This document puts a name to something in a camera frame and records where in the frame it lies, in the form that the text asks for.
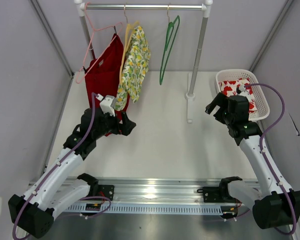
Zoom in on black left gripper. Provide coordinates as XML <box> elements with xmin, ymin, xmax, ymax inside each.
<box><xmin>93</xmin><ymin>108</ymin><xmax>135</xmax><ymax>140</ymax></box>

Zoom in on red poppy print skirt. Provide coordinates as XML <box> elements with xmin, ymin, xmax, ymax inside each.
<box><xmin>218</xmin><ymin>78</ymin><xmax>257</xmax><ymax>113</ymax></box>

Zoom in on green hanger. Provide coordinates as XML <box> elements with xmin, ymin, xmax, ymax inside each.
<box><xmin>159</xmin><ymin>7</ymin><xmax>181</xmax><ymax>85</ymax></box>

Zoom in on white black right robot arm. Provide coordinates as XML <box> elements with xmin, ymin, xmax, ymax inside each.
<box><xmin>205</xmin><ymin>92</ymin><xmax>300</xmax><ymax>229</ymax></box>

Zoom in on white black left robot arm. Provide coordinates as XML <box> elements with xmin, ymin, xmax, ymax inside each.
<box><xmin>8</xmin><ymin>107</ymin><xmax>136</xmax><ymax>240</ymax></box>

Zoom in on pink hanger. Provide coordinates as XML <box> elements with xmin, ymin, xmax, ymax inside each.
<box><xmin>74</xmin><ymin>0</ymin><xmax>123</xmax><ymax>84</ymax></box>

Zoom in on yellow hanger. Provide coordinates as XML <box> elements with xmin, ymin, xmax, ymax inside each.
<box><xmin>119</xmin><ymin>4</ymin><xmax>140</xmax><ymax>84</ymax></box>

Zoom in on white plastic basket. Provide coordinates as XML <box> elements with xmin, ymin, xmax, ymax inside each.
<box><xmin>215</xmin><ymin>69</ymin><xmax>270</xmax><ymax>122</ymax></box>

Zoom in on red dress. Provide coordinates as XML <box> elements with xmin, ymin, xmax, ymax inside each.
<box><xmin>84</xmin><ymin>37</ymin><xmax>130</xmax><ymax>115</ymax></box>

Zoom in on lemon print garment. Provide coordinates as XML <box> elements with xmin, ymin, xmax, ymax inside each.
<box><xmin>114</xmin><ymin>24</ymin><xmax>151</xmax><ymax>111</ymax></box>

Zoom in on metal clothes rack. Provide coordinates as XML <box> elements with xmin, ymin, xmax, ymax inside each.
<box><xmin>88</xmin><ymin>0</ymin><xmax>213</xmax><ymax>124</ymax></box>

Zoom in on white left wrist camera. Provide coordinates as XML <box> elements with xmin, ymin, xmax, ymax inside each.
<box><xmin>96</xmin><ymin>94</ymin><xmax>117</xmax><ymax>117</ymax></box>

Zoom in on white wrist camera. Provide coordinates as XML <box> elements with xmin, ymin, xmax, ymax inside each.
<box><xmin>236</xmin><ymin>85</ymin><xmax>252</xmax><ymax>101</ymax></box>
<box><xmin>96</xmin><ymin>94</ymin><xmax>117</xmax><ymax>117</ymax></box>

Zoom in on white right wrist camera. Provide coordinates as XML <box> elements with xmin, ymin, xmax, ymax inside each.
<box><xmin>236</xmin><ymin>85</ymin><xmax>252</xmax><ymax>101</ymax></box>

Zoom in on aluminium rail base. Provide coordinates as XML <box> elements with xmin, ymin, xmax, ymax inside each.
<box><xmin>23</xmin><ymin>176</ymin><xmax>297</xmax><ymax>207</ymax></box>

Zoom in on slotted cable duct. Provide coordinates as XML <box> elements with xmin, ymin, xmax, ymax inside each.
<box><xmin>65</xmin><ymin>202</ymin><xmax>223</xmax><ymax>216</ymax></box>

